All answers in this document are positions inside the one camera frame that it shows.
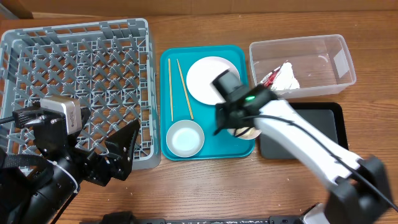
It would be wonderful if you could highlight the black food waste tray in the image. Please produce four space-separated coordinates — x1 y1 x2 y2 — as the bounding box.
259 102 349 159

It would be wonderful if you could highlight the right wooden chopstick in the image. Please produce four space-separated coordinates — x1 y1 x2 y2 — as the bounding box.
177 59 194 120

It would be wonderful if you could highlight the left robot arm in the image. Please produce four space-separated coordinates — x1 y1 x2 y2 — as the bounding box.
1 119 140 223

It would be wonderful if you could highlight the grey shallow bowl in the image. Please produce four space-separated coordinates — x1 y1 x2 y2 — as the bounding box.
166 120 205 158

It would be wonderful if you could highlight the white tissue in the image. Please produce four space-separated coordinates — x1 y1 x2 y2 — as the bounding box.
271 62 300 91

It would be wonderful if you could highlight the red snack wrapper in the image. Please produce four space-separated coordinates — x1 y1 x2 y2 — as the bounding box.
259 65 282 88

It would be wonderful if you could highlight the left wooden chopstick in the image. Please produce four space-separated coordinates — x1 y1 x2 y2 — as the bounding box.
167 58 174 122

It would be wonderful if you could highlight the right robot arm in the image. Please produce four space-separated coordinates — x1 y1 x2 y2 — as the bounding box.
212 70 397 223

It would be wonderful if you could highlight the wooden chopstick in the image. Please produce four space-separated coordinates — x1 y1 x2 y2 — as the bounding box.
177 59 194 120
167 58 174 122

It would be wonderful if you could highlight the large white plate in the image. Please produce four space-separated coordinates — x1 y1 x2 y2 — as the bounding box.
186 56 240 105

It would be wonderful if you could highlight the clear plastic waste bin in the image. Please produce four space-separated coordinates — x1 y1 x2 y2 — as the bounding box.
249 34 356 99

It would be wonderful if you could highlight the grey plastic dish rack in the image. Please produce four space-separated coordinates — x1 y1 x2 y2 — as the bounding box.
1 18 161 170

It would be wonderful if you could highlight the teal plastic tray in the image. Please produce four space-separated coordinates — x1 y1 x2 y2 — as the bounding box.
159 45 255 161

